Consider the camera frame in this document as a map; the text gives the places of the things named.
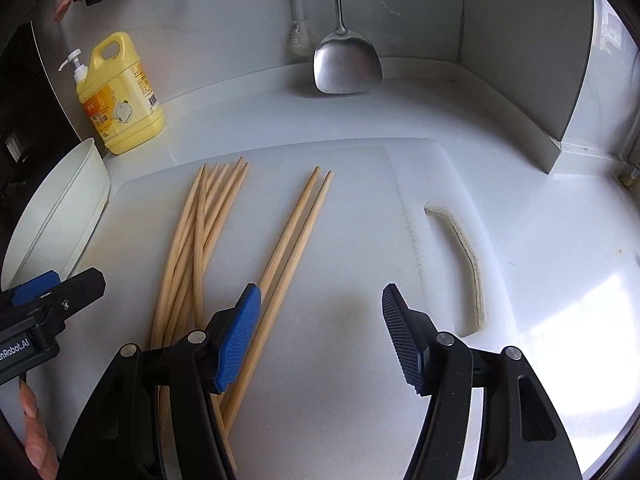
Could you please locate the metal spatula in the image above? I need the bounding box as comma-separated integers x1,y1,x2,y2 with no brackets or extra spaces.
313,0,385,95

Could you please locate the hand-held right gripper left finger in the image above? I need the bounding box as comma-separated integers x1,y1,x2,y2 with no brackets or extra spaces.
59,284,262,480

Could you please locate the black appliance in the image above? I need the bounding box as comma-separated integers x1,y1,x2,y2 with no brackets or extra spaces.
0,20,106,221

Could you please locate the white bottle brush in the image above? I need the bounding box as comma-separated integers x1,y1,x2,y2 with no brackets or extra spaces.
285,0,315,57

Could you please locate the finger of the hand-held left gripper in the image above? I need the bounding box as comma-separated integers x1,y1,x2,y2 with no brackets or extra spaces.
49,267,107,315
10,270,62,308

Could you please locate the yellow dish soap bottle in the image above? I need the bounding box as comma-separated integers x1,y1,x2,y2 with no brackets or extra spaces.
57,31,166,156

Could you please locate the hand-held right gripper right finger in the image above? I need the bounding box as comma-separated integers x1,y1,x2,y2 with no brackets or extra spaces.
381,283,583,480

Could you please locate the white plastic bowl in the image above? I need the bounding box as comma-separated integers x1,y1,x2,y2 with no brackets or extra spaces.
0,137,111,291

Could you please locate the person's left hand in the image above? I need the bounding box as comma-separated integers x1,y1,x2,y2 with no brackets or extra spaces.
18,382,61,479

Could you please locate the bunch of wooden chopsticks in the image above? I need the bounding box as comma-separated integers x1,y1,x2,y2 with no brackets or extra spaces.
149,156,250,351

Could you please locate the white window frame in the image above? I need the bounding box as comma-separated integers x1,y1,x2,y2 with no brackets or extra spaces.
560,0,640,171

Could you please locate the white cutting board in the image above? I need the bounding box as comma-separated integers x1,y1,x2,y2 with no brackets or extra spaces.
60,137,518,480

